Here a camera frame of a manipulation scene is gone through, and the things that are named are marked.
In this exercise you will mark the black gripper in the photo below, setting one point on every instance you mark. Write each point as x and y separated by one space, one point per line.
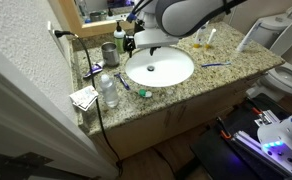
155 49

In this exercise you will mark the blue and white toothbrush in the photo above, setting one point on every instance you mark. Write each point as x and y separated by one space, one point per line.
216 64

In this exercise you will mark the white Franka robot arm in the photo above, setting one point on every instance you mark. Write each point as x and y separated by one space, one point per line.
186 13

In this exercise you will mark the metal sink drain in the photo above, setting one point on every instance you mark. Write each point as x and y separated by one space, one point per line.
151 68

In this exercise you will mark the white oval sink basin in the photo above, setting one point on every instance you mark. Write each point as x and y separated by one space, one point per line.
166 70

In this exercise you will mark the green soap pump bottle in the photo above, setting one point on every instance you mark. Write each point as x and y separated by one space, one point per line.
119 40

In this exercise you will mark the blue razor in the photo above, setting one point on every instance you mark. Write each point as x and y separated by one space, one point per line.
122 81

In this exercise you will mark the green white lens case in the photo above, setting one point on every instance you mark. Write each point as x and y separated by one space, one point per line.
145 93

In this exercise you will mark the steel tumbler cup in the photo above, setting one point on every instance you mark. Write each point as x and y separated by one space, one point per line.
110 55

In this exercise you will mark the small clear plastic cap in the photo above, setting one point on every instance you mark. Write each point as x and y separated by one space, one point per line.
169 91

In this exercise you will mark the clear plastic bottle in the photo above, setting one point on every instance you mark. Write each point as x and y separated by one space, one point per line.
109 91

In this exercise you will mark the purple toothpaste tube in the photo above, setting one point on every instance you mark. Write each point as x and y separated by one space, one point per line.
94 70

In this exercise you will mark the small white tube yellow cap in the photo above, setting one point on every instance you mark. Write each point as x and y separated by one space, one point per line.
210 36

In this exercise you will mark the beige vanity cabinet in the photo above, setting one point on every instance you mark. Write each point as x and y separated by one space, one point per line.
159 123

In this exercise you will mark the white paper packet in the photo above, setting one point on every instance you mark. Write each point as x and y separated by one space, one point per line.
83 97

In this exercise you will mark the wood framed mirror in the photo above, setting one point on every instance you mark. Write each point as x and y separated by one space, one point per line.
69 16

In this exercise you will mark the tall white cream tube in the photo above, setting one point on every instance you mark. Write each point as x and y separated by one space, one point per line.
247 38

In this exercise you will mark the black orange clamp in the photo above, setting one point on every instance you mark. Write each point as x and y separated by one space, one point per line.
224 130
257 111

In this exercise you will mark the black robot cart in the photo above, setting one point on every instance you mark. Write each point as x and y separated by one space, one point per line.
216 156

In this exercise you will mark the white toilet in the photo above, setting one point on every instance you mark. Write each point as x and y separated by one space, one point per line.
282 76

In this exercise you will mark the white door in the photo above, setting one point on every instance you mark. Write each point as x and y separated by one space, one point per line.
19 116

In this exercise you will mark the white wall outlet plate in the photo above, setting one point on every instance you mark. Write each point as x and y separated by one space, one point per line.
54 38

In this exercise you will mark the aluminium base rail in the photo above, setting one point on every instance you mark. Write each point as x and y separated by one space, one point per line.
249 141

